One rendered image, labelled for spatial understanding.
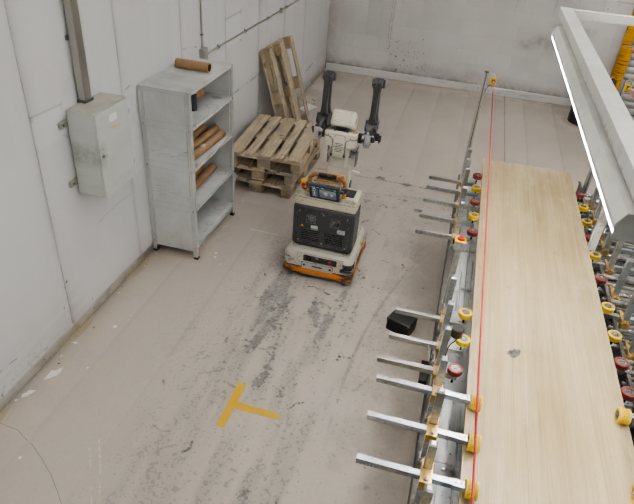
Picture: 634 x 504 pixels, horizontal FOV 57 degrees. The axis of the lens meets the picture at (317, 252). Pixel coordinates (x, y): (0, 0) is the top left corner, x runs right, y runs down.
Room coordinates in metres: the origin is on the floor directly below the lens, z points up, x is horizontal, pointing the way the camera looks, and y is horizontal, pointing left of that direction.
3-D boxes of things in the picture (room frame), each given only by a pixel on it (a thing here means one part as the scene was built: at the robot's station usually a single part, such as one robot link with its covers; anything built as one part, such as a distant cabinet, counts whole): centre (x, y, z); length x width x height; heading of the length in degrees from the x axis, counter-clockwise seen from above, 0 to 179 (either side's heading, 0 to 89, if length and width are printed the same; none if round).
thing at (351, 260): (4.47, -0.09, 0.16); 0.67 x 0.64 x 0.25; 167
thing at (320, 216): (4.38, -0.06, 0.59); 0.55 x 0.34 x 0.83; 77
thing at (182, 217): (4.80, 1.20, 0.78); 0.90 x 0.45 x 1.55; 168
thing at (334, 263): (4.14, -0.03, 0.23); 0.41 x 0.02 x 0.08; 77
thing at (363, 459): (1.56, -0.49, 0.95); 0.50 x 0.04 x 0.04; 78
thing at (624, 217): (2.50, -1.09, 2.34); 2.40 x 0.12 x 0.08; 168
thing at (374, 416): (1.80, -0.54, 0.95); 0.50 x 0.04 x 0.04; 78
